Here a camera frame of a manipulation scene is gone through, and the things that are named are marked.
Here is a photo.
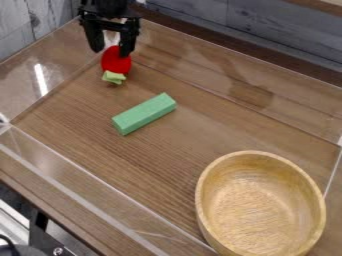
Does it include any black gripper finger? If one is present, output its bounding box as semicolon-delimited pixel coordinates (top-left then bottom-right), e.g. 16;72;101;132
83;20;105;52
119;30;139;58

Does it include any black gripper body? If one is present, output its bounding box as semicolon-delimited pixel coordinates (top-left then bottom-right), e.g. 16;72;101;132
78;0;142;34

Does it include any red plush radish toy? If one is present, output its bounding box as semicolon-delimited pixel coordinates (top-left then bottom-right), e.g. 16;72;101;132
101;45;133;85

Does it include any green rectangular block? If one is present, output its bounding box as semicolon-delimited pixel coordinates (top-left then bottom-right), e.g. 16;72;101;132
113;93;177;136

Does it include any wooden bowl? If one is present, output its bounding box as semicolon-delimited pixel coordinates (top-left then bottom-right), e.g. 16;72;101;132
195;150;326;256

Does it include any clear acrylic tray wall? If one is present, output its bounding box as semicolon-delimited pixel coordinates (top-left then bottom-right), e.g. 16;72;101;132
0;22;342;256

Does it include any black table leg bracket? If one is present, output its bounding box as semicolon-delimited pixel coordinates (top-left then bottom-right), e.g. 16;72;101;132
28;210;77;256

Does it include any black cable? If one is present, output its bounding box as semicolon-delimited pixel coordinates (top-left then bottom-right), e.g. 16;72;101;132
0;233;24;256

